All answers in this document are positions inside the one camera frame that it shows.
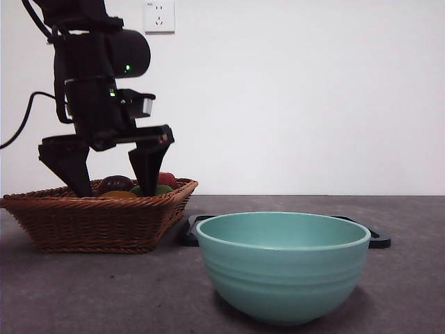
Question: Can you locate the brown kiwi fruit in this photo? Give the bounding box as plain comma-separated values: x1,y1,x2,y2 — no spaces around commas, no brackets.
100,190,138,200

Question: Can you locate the teal ceramic bowl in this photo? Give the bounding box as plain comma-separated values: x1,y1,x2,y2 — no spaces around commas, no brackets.
195,211,371,326

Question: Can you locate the green avocado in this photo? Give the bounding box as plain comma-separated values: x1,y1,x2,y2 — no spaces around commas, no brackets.
130,184,173,196

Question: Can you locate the dark purple plum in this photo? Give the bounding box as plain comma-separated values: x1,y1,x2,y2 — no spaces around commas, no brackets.
95,175,135,196

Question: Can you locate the brown wicker basket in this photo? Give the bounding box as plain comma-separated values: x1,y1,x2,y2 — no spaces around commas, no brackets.
0,177,199,254

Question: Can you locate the dark green rectangular tray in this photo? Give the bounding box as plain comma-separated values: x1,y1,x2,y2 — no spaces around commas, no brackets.
179,214,392,250

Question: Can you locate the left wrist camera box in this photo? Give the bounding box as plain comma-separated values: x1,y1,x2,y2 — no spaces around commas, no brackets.
116,89,156,118

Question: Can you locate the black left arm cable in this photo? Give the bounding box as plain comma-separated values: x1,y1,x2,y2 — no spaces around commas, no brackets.
0,91,58,150

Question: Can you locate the white wall socket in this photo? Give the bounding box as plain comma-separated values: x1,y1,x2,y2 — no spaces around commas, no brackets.
144,0,176,35

